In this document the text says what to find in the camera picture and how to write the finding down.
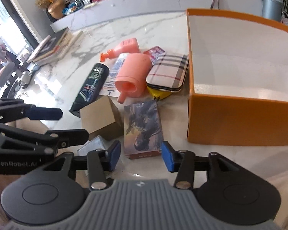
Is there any clear silver square box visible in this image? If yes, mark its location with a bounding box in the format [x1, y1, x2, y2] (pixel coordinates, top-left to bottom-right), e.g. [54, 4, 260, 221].
[77, 135, 108, 156]

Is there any brown cardboard cube box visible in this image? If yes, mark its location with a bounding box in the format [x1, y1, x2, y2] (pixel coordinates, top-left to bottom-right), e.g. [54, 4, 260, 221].
[80, 96, 124, 141]

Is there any dark green shampoo bottle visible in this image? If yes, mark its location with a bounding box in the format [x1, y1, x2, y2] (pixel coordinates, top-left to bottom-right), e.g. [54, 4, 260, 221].
[69, 63, 110, 118]

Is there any dark illustrated book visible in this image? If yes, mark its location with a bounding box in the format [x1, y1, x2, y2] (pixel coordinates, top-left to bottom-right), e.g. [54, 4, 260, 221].
[123, 100, 163, 159]

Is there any yellow packet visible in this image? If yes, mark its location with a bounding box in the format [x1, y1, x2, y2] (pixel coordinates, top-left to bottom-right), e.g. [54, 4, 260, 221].
[147, 85, 174, 101]

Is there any large pink bottle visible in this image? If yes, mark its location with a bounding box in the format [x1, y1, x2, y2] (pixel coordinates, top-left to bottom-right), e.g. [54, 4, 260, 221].
[114, 53, 152, 104]

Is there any pink pump lotion bottle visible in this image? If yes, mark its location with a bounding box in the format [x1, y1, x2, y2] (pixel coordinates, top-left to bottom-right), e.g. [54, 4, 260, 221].
[100, 38, 140, 62]

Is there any red blue card pack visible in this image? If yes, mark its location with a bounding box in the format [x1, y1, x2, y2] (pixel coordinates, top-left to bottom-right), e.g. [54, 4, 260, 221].
[143, 46, 166, 65]

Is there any white tube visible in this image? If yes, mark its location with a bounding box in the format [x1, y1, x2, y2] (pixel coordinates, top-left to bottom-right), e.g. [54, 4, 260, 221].
[99, 53, 128, 98]

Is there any stack of books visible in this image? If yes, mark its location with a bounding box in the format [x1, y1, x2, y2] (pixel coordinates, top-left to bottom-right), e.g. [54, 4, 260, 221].
[26, 27, 83, 66]

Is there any orange cardboard box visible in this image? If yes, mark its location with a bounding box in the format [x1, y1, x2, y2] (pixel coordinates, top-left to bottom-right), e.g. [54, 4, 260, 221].
[186, 8, 288, 146]

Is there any gold vase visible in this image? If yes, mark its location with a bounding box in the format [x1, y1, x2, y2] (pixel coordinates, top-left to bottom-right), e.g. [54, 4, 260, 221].
[47, 0, 65, 20]

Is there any grey metal trash bin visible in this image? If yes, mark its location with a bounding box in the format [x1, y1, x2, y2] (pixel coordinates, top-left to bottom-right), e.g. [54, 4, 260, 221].
[262, 0, 283, 22]

